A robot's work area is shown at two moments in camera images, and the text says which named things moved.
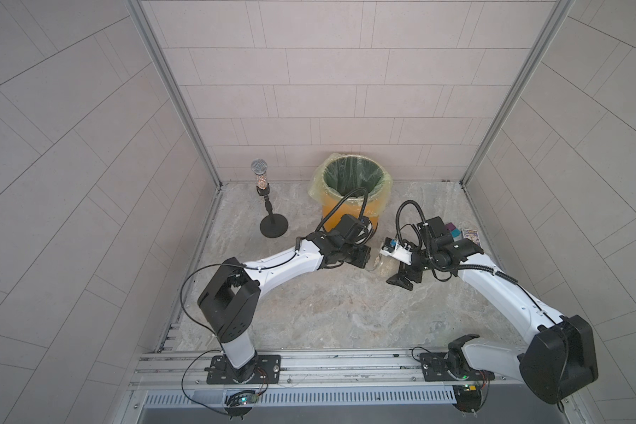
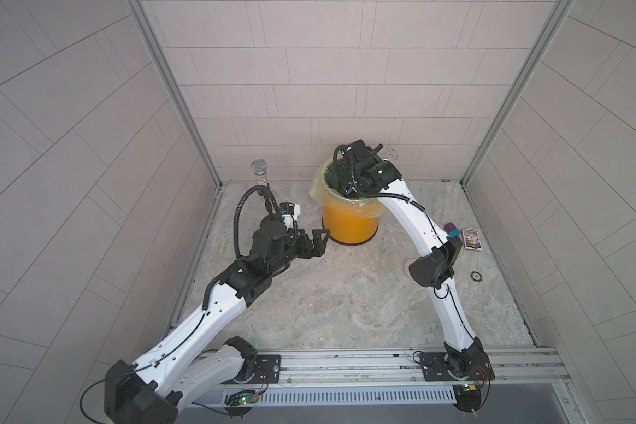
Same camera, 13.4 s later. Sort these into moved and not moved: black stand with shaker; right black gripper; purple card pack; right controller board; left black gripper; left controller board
Moved: left black gripper; right black gripper
Not moved: left controller board; purple card pack; right controller board; black stand with shaker
